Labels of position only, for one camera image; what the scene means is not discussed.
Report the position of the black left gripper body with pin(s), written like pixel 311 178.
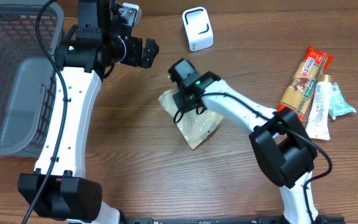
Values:
pixel 134 50

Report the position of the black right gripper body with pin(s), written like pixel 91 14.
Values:
pixel 180 101

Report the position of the white brown snack pouch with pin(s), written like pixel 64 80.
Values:
pixel 195 128

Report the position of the orange biscuit package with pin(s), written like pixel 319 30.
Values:
pixel 300 91

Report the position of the white tube gold cap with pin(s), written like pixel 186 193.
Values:
pixel 317 125

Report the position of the teal wipes packet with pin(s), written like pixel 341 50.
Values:
pixel 338 105

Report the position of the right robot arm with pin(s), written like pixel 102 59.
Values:
pixel 280 143

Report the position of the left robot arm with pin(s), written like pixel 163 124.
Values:
pixel 87 54

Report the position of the white barcode scanner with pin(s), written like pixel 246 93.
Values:
pixel 198 28

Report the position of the grey plastic shopping basket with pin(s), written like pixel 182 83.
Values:
pixel 27 85

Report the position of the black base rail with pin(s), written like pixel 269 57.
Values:
pixel 259 220

